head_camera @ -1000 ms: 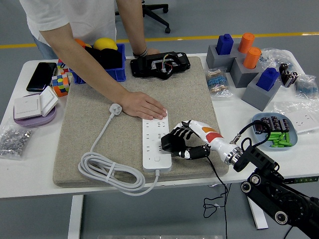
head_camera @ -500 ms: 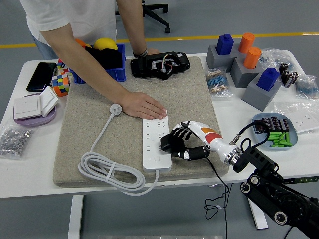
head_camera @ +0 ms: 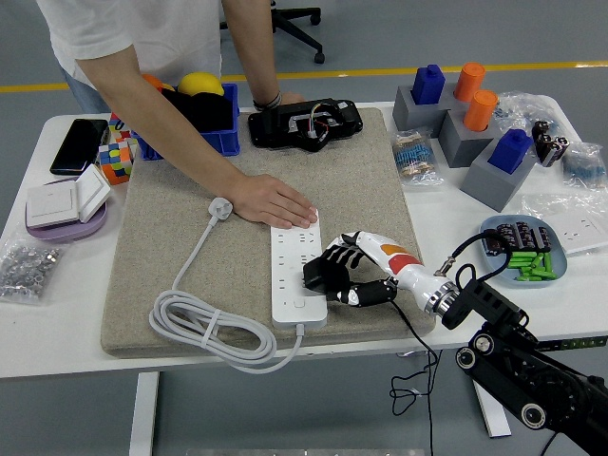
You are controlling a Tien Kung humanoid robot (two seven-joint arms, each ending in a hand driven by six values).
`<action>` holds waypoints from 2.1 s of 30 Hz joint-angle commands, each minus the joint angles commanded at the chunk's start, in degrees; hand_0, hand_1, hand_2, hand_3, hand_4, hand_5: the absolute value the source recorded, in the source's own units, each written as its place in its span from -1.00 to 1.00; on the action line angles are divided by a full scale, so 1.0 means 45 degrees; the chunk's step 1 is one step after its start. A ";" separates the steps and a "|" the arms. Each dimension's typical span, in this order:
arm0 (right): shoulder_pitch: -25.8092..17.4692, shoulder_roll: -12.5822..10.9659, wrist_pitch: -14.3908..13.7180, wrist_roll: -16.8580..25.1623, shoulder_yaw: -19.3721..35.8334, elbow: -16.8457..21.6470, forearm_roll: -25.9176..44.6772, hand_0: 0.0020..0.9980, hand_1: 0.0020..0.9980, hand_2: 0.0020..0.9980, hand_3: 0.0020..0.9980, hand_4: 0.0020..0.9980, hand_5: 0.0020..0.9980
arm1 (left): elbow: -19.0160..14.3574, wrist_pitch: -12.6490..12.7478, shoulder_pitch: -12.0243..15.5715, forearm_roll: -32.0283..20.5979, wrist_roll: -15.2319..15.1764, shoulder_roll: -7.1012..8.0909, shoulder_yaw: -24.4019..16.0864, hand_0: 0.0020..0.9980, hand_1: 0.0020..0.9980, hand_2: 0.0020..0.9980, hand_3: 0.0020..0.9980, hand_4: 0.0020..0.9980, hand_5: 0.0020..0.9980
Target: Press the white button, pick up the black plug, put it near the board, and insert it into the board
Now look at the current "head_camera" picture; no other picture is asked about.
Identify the thin black adapter cord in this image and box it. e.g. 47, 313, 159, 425
389, 298, 441, 456

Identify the bag of blue resistors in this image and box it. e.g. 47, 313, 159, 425
560, 141, 608, 191

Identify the orange cylinder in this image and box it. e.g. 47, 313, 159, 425
453, 61, 487, 103
463, 88, 500, 133

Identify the black drawstring pouch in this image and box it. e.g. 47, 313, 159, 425
142, 88, 235, 161

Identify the clear bag around socket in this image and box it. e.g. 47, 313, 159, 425
521, 191, 608, 258

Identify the white power cord with plug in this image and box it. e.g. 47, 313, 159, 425
148, 197, 305, 376

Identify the bundle of black capacitors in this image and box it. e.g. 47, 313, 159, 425
530, 120, 571, 168

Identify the clear plastic bag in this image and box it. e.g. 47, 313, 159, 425
492, 89, 558, 139

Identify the black smartphone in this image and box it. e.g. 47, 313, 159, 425
48, 118, 109, 176

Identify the purple dish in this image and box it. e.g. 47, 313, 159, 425
25, 178, 109, 245

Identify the grey-brown mat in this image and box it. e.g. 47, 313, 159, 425
99, 106, 436, 360

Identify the black office chair base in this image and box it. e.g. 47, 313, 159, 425
218, 0, 327, 66

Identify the blue plastic bin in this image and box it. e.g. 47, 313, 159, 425
130, 83, 241, 162

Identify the large colourful puzzle cube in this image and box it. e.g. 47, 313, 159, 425
97, 141, 135, 186

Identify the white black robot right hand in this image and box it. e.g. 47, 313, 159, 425
308, 231, 447, 313

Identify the black plug adapter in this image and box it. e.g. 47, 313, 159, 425
302, 256, 336, 296

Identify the small colourful puzzle cube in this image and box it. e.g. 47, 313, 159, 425
108, 111, 139, 143

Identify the wide grey block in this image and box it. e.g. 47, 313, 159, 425
392, 84, 469, 139

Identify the white table leg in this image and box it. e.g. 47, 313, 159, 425
128, 371, 161, 456
472, 377, 513, 438

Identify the black device housing with wires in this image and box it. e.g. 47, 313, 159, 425
247, 98, 365, 153

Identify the pile of green batteries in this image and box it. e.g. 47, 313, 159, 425
506, 251, 555, 283

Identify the light blue plate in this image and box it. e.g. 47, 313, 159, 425
478, 214, 569, 290

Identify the white power strip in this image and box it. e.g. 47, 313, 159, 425
269, 218, 330, 332

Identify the yellow lemon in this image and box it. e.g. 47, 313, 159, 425
178, 70, 225, 98

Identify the black table control panel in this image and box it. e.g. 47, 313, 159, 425
534, 335, 608, 354

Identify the white wall socket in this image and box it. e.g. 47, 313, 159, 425
550, 211, 608, 257

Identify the tilted white wall switch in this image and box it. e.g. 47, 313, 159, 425
74, 163, 113, 224

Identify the bag of striped resistors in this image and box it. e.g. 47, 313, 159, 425
389, 127, 447, 187

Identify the black wrist band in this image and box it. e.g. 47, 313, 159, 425
252, 90, 283, 112

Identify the bag of metal nuts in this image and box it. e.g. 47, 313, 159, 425
0, 237, 64, 306

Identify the flat white wall switch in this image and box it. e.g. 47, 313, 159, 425
25, 180, 81, 230

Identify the person's right hand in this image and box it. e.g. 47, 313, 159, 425
231, 173, 319, 229

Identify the blue peg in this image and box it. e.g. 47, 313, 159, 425
487, 127, 535, 176
410, 64, 447, 105

